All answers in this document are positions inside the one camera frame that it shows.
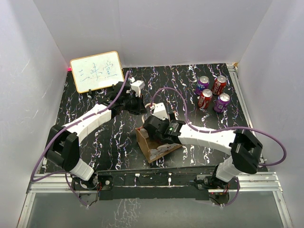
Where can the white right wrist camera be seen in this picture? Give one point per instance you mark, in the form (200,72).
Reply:
(159,110)

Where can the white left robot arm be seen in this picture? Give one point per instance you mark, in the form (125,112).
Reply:
(63,141)

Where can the purple Fanta can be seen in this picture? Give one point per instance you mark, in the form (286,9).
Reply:
(221,103)
(202,83)

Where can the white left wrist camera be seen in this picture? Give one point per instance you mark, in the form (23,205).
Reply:
(136,86)

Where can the small framed whiteboard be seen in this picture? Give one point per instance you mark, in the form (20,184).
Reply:
(96,71)

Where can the red Coca-Cola can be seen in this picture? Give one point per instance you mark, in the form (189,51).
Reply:
(219,85)
(205,98)

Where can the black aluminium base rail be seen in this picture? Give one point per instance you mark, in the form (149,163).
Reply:
(157,198)

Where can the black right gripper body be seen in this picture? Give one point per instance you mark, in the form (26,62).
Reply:
(152,137)

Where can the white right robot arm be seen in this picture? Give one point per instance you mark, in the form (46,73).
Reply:
(243,148)

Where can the patterned canvas tote bag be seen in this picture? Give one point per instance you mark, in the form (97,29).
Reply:
(151,149)

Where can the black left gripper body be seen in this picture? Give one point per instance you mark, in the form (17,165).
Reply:
(133,104)

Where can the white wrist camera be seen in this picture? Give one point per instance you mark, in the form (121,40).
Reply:
(159,110)
(136,86)

